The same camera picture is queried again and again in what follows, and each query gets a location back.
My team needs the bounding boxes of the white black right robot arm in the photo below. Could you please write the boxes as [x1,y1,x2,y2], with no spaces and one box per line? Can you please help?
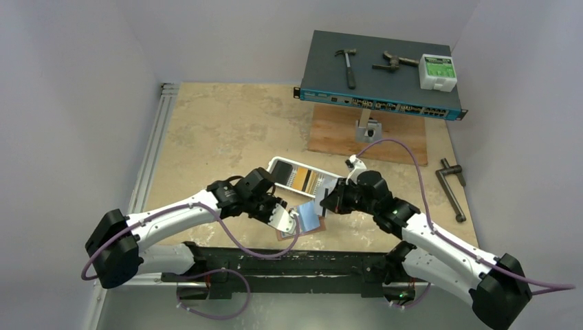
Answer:
[316,170,533,329]

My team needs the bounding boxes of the white green electrical box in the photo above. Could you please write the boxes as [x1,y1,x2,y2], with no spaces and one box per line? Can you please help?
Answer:
[418,54,457,92]

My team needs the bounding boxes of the white plastic basket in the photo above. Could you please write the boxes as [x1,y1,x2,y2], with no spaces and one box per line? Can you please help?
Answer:
[267,156,340,199]

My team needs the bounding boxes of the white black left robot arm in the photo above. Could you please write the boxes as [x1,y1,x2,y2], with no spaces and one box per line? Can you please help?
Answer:
[81,167,299,289]

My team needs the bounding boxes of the aluminium frame rails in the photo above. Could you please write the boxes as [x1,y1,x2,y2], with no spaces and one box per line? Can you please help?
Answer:
[82,82,509,330]

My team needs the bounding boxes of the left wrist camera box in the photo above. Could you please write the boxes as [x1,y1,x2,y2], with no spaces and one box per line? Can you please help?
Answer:
[267,203,298,234]

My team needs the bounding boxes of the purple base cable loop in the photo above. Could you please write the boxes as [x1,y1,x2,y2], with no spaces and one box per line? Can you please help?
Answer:
[175,262,255,320]

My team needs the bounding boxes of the gold magnetic stripe card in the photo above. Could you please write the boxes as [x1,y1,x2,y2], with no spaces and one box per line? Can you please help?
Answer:
[291,168,322,195]

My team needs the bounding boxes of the grey metal stand bracket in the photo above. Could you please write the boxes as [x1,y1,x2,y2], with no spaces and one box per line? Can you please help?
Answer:
[355,109,382,143]

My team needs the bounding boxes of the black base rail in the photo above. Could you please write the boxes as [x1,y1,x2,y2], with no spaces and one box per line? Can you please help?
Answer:
[161,243,424,303]

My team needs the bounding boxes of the small hammer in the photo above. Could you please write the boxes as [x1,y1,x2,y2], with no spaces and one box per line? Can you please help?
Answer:
[335,49,357,89]

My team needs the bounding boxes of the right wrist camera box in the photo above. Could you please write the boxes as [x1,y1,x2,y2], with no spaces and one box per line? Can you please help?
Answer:
[345,155,368,183]

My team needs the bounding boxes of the blue network switch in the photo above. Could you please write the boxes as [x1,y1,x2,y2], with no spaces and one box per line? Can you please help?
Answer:
[294,30,467,121]

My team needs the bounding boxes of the plywood board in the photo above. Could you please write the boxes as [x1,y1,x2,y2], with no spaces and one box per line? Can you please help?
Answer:
[307,104,428,166]

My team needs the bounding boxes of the tan leather card holder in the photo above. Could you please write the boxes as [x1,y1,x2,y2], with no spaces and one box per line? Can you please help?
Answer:
[289,201,326,236]

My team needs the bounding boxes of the metal crank handle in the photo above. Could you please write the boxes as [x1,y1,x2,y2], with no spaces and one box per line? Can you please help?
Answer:
[435,157,468,224]

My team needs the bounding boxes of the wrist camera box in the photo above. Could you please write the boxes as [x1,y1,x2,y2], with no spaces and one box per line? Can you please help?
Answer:
[267,203,298,234]
[345,155,368,183]

